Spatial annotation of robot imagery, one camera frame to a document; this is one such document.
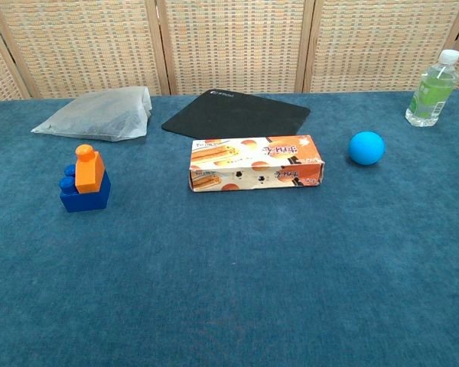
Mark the orange printed cardboard box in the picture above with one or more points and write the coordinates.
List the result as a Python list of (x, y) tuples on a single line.
[(252, 160)]

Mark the black mouse pad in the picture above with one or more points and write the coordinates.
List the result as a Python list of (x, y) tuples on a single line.
[(237, 114)]

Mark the white translucent packet bag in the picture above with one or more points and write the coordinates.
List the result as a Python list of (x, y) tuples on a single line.
[(99, 114)]

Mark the blue plastic toy block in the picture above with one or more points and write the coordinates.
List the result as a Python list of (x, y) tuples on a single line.
[(88, 199)]

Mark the woven rattan folding screen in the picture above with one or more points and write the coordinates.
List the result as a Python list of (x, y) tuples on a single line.
[(229, 42)]

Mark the orange plastic block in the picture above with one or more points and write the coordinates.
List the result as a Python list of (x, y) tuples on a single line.
[(90, 172)]

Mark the clear plastic water bottle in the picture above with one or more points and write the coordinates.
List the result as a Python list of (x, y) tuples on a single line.
[(431, 91)]

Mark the blue rubber ball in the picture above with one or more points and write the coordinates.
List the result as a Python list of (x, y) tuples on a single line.
[(366, 148)]

